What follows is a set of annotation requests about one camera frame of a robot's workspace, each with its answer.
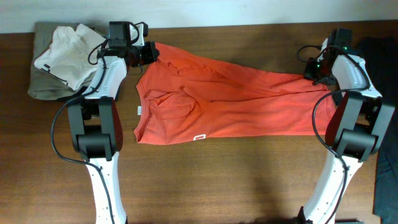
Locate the white folded shirt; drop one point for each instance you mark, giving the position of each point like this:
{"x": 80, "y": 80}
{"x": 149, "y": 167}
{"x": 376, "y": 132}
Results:
{"x": 68, "y": 55}

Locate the olive grey folded garment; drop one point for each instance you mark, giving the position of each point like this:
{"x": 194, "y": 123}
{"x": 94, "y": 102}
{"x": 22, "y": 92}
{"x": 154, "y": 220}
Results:
{"x": 43, "y": 86}

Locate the red orange t-shirt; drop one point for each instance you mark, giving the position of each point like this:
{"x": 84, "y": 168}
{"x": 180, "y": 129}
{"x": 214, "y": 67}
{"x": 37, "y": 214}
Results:
{"x": 186, "y": 98}

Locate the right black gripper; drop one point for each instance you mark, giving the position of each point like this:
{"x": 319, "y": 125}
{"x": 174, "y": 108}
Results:
{"x": 310, "y": 73}

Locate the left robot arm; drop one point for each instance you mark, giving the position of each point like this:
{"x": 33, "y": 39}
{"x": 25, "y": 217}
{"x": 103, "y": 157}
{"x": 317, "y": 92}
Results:
{"x": 97, "y": 133}

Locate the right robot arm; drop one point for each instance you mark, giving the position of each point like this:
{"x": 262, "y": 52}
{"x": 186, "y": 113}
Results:
{"x": 356, "y": 129}

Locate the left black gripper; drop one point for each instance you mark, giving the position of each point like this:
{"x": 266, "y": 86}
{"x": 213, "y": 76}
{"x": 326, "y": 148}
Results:
{"x": 152, "y": 52}

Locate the black folded garment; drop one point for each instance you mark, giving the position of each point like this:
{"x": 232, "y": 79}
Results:
{"x": 79, "y": 92}

